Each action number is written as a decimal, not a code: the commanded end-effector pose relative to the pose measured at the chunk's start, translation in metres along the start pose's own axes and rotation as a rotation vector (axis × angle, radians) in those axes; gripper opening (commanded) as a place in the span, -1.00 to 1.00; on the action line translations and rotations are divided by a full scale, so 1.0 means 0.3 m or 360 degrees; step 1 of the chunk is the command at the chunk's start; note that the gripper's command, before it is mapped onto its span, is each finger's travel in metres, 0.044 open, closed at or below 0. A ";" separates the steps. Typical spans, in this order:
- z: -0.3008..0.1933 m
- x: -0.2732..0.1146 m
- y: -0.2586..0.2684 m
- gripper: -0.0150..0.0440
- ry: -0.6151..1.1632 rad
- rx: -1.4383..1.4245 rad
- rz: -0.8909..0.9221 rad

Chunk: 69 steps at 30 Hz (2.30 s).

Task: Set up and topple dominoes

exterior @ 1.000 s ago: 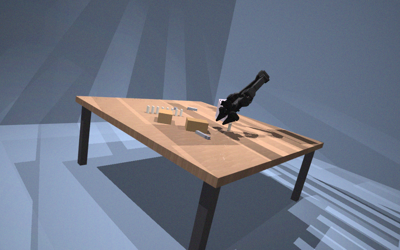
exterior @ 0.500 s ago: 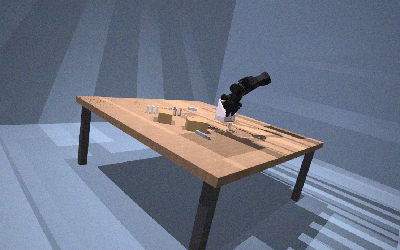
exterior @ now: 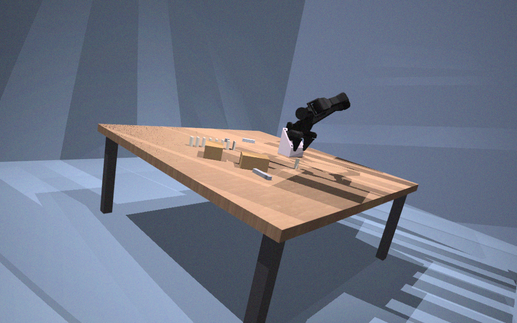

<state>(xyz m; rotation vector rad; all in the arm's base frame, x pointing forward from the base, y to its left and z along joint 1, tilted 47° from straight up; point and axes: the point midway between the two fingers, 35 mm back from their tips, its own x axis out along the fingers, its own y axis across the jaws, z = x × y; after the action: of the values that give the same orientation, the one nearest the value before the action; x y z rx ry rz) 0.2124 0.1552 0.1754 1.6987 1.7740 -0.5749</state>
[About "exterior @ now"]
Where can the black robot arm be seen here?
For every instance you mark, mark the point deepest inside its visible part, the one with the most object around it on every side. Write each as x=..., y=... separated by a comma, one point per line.
x=320, y=108

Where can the brown wooden block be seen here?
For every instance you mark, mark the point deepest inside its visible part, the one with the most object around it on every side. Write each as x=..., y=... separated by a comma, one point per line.
x=252, y=161
x=213, y=150

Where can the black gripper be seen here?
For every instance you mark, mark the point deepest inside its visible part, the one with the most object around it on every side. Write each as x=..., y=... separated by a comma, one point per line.
x=303, y=131

